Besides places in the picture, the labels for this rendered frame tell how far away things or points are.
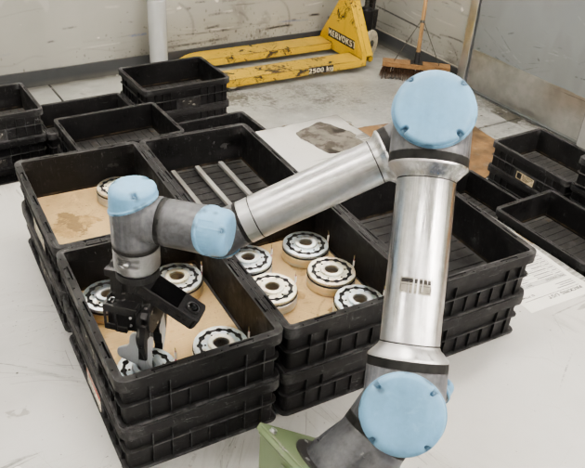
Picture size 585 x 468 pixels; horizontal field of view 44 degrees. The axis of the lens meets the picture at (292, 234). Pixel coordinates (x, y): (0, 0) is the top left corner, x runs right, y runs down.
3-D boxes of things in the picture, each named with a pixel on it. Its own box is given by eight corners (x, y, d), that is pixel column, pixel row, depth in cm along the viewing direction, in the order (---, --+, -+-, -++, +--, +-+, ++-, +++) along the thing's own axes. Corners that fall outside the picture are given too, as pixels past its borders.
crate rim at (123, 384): (286, 342, 125) (287, 331, 124) (117, 396, 112) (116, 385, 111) (198, 227, 154) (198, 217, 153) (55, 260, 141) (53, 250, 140)
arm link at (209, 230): (245, 214, 116) (181, 202, 118) (228, 205, 105) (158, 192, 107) (236, 262, 116) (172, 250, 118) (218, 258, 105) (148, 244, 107)
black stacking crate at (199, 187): (314, 234, 172) (318, 192, 166) (199, 263, 159) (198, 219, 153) (243, 162, 201) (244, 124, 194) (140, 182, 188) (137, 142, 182)
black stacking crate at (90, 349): (281, 382, 131) (285, 333, 124) (122, 437, 118) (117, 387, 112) (198, 265, 159) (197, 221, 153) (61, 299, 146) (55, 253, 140)
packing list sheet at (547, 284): (599, 289, 179) (600, 287, 179) (536, 317, 168) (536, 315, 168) (502, 225, 202) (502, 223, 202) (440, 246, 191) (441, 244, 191)
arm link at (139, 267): (166, 236, 117) (147, 264, 110) (167, 259, 120) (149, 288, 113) (123, 228, 118) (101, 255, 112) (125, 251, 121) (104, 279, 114)
